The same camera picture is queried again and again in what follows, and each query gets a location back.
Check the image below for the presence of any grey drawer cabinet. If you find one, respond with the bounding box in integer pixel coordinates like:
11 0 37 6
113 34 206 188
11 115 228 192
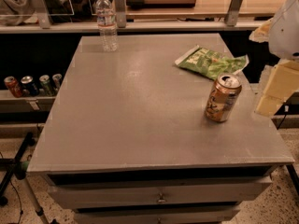
28 34 292 214

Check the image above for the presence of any dark blue soda can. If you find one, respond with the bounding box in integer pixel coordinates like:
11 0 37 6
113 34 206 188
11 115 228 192
21 76 39 96

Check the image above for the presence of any green soda can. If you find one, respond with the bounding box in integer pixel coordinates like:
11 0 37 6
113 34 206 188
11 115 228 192
39 75 55 96

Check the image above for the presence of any upper drawer with handle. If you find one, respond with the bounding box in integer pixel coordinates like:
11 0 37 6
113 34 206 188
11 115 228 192
49 176 272 209

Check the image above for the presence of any left metal bracket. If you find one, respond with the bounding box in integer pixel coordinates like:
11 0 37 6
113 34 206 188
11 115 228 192
31 0 51 29

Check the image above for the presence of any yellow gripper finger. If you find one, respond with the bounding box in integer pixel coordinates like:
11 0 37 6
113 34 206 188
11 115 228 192
255 60 299 117
249 19 273 43

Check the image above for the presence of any middle metal bracket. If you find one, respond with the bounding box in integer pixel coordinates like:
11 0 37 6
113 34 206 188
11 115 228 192
114 0 126 28

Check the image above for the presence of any drawer with handle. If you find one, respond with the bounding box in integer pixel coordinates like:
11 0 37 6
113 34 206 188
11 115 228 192
49 176 272 209
74 205 239 224

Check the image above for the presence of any orange soda can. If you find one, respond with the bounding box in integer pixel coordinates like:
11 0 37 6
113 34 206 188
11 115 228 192
205 73 242 122

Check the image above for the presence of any clear plastic water bottle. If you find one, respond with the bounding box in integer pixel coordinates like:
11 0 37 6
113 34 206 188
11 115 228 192
96 0 118 52

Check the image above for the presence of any lower drawer with handle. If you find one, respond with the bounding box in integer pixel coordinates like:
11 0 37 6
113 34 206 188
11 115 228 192
74 205 239 224

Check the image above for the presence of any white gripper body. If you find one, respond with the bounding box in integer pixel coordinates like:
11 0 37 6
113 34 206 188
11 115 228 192
268 0 299 60

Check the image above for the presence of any silver soda can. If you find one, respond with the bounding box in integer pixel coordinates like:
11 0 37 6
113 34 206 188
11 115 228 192
52 74 63 90

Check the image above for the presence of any black stand with cable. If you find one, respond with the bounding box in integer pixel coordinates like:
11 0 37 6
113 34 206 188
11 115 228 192
0 132 60 224

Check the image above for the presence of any green jalapeno chip bag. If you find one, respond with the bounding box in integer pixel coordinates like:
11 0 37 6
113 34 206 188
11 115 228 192
175 45 249 80

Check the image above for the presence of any grey cloth bundle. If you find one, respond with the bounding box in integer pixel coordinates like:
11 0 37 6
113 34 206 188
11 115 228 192
0 0 71 26

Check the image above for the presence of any grey shelf rail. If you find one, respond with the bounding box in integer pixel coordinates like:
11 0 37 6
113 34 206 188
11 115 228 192
0 90 55 113

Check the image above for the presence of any red soda can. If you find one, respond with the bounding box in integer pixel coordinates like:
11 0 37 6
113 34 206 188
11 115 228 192
4 77 23 98

